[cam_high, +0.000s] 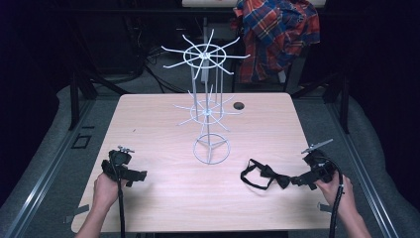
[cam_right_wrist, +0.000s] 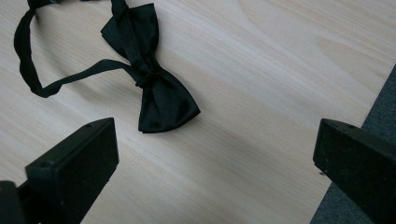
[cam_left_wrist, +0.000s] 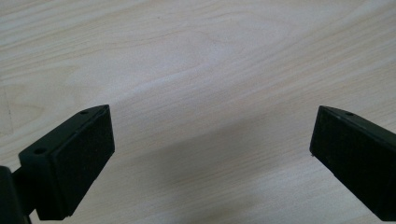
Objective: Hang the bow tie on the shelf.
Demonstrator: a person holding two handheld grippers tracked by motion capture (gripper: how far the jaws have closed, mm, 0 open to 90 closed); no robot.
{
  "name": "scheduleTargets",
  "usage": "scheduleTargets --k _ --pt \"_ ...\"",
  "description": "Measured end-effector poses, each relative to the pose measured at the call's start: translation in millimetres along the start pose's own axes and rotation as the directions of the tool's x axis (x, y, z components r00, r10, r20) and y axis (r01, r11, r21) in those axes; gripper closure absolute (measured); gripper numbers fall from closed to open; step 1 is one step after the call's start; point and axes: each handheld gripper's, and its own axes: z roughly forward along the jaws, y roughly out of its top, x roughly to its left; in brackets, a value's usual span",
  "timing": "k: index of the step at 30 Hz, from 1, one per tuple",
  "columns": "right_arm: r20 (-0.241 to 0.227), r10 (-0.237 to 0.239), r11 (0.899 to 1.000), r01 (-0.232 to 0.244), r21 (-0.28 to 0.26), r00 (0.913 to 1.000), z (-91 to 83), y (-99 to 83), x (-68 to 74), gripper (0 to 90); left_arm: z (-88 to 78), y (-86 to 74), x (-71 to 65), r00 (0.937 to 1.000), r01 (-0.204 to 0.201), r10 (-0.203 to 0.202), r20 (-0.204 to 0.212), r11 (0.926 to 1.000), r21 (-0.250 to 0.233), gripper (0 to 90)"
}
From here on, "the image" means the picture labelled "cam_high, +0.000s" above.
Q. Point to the red blue plaid shirt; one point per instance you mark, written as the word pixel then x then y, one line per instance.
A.
pixel 275 36

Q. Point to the black round table grommet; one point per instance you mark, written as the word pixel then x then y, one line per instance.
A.
pixel 238 105

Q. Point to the aluminium floor rail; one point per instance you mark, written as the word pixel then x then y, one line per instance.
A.
pixel 360 172
pixel 43 185

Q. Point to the black metal stand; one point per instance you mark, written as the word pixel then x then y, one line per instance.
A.
pixel 74 99
pixel 343 99

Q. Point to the grey tape strip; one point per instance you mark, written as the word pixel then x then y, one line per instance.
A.
pixel 77 212
pixel 325 208

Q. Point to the black bow tie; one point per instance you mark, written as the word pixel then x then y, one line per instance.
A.
pixel 270 173

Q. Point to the person's left hand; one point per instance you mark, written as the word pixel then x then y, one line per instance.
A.
pixel 105 191

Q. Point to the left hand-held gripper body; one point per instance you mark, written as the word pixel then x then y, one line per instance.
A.
pixel 119 158

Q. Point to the black rectangular floor frame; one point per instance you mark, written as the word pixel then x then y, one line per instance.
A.
pixel 73 142

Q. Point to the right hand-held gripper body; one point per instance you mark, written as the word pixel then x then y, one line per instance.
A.
pixel 319 167

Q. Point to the person's right hand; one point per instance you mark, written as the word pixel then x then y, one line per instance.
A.
pixel 340 195

